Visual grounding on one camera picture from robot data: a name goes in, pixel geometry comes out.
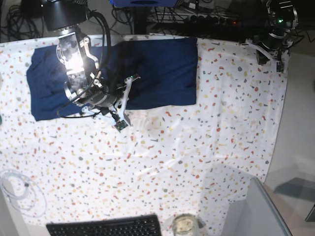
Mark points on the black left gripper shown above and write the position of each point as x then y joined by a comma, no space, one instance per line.
269,42

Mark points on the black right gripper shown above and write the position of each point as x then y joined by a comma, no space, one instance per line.
99,99

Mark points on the navy blue t-shirt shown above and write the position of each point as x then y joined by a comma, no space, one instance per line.
167,69

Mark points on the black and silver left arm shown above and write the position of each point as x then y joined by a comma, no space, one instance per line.
282,19

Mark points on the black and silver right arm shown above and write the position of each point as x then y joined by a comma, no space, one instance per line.
89,78

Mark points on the terrazzo pattern table cloth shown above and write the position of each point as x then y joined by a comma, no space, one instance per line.
172,160

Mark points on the black computer keyboard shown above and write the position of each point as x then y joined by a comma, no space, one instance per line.
147,225

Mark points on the grey monitor back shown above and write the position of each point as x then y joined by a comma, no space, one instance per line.
256,215

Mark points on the clear glass jar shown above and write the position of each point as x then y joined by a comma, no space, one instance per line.
185,225

